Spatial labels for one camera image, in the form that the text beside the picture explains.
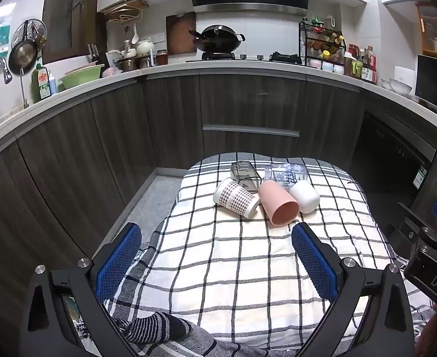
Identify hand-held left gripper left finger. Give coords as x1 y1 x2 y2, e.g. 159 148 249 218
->
19 222 145 357

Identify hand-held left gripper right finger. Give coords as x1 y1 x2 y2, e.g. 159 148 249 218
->
291 222 416 357

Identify white cup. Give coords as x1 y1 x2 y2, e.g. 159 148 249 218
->
289 181 321 214

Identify pink cup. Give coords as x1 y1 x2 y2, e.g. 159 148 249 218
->
257 179 300 227

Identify clear printed glass cup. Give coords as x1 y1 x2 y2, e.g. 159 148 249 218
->
264 164 308 190

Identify houndstooth patterned cup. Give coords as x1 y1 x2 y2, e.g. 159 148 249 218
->
213 177 260 217

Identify grey translucent cup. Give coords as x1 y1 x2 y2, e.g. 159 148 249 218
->
230 161 262 193

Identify dark striped cloth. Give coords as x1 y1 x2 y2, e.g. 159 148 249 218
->
117 311 191 345

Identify black dishwasher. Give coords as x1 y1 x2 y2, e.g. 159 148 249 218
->
352 111 437 227

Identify black white checked cloth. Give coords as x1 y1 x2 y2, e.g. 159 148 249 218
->
103 152 437 357

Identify black microwave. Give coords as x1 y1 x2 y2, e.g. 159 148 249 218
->
414 54 437 117

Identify white bowls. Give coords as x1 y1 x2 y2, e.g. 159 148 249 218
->
380 77 413 96

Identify dark sauce bottle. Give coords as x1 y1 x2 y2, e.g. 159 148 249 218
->
361 46 377 83

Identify wooden glass door cabinet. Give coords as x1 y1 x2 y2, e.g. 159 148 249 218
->
415 1 437 59

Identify red capped bottle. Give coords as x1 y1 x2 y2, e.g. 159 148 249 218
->
347 43 361 77

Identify green basin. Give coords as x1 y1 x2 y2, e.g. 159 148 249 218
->
60 63 106 91

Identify green dish soap bottle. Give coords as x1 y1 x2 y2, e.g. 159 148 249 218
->
31 63 53 101

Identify metal pots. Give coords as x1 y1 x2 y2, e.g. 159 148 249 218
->
113 54 154 72

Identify black spice rack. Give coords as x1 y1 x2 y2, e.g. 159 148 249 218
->
298 16 348 76

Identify knife block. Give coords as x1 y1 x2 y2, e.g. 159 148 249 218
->
87 43 110 73

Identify gas stove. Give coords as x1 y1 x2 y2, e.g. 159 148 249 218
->
185 51 303 64

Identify white teapot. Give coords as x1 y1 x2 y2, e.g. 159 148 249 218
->
135 38 155 56

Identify hanging frying pan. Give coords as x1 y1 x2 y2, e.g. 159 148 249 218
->
8 36 39 77

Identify brown cutting board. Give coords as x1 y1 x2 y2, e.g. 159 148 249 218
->
166 11 198 56

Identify black wok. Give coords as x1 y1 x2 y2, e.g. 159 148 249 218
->
188 24 246 54

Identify round metal steamer rack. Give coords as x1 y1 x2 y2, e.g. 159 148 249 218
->
13 18 48 51

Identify white wall box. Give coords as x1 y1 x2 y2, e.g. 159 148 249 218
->
394 65 416 87

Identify metal drawer handle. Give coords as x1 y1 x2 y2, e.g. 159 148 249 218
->
202 123 301 138

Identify wall rack with wooden boards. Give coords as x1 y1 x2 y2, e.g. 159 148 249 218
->
104 0 149 23

